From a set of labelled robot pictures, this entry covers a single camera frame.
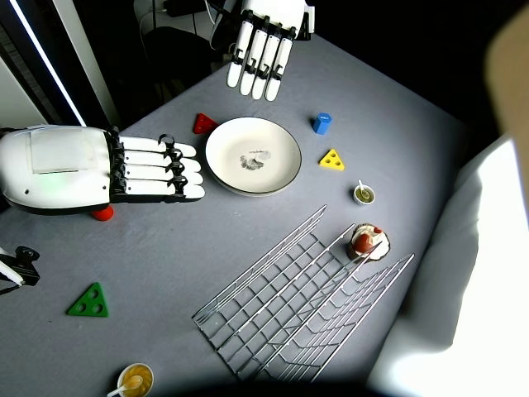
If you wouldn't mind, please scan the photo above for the white light strip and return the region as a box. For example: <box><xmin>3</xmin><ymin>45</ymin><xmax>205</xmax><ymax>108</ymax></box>
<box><xmin>7</xmin><ymin>0</ymin><xmax>88</xmax><ymax>127</ymax></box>

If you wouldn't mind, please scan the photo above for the white sheet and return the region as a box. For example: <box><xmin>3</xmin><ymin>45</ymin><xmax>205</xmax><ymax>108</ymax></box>
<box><xmin>365</xmin><ymin>134</ymin><xmax>529</xmax><ymax>397</ymax></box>

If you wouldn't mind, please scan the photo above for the green triangle block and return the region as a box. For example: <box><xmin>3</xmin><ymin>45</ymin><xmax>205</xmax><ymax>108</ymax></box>
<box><xmin>66</xmin><ymin>282</ymin><xmax>110</xmax><ymax>318</ymax></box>

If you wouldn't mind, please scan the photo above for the white post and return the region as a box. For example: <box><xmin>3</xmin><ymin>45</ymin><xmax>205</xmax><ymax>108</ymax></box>
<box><xmin>51</xmin><ymin>0</ymin><xmax>122</xmax><ymax>127</ymax></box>

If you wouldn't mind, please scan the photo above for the white plate with single leaf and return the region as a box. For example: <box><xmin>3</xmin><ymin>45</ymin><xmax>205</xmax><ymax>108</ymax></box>
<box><xmin>205</xmin><ymin>117</ymin><xmax>303</xmax><ymax>195</ymax></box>

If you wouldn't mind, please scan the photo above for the toy cupcake with strawberries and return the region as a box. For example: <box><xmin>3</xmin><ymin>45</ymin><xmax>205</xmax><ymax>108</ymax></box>
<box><xmin>346</xmin><ymin>222</ymin><xmax>392</xmax><ymax>262</ymax></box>

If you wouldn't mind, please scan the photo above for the white soup spoon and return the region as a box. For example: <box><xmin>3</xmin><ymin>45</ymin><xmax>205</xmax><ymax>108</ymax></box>
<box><xmin>106</xmin><ymin>375</ymin><xmax>144</xmax><ymax>397</ymax></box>

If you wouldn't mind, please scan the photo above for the white bowl yellow soup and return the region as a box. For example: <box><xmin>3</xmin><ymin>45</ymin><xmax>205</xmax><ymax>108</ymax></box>
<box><xmin>117</xmin><ymin>362</ymin><xmax>155</xmax><ymax>397</ymax></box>

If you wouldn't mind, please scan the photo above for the silver wire dish rack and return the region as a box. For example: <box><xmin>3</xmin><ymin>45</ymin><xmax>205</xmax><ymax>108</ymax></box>
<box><xmin>192</xmin><ymin>204</ymin><xmax>416</xmax><ymax>384</ymax></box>

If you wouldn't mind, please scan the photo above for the red triangle block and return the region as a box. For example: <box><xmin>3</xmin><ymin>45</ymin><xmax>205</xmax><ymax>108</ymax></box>
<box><xmin>193</xmin><ymin>112</ymin><xmax>219</xmax><ymax>136</ymax></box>

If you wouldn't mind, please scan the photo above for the blue hexagonal block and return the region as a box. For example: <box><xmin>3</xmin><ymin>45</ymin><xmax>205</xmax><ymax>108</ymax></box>
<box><xmin>312</xmin><ymin>112</ymin><xmax>334</xmax><ymax>135</ymax></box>

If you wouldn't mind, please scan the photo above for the grey table cloth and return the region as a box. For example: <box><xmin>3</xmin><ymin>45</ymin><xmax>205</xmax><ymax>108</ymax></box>
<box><xmin>0</xmin><ymin>32</ymin><xmax>474</xmax><ymax>397</ymax></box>

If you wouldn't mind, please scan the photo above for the yellow triangle block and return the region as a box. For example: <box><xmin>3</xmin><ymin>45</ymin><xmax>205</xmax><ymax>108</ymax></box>
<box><xmin>318</xmin><ymin>148</ymin><xmax>346</xmax><ymax>171</ymax></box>

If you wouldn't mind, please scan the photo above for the small white bowl green filling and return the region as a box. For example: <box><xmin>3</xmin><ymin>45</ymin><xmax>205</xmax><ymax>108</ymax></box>
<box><xmin>352</xmin><ymin>184</ymin><xmax>376</xmax><ymax>206</ymax></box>

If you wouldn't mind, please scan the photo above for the beige panel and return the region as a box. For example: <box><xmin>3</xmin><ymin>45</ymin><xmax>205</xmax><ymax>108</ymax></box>
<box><xmin>483</xmin><ymin>6</ymin><xmax>529</xmax><ymax>140</ymax></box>

